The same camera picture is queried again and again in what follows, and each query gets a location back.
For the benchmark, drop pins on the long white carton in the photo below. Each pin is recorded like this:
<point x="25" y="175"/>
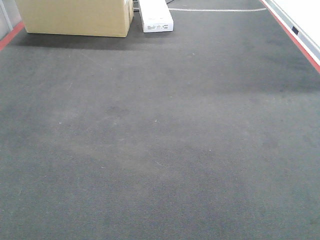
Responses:
<point x="155" y="16"/>

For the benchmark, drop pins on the large cardboard box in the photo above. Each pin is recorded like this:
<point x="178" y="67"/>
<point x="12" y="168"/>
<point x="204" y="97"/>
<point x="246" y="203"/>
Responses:
<point x="102" y="18"/>

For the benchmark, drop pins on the conveyor side rail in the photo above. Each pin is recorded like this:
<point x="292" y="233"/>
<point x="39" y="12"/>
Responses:
<point x="300" y="19"/>

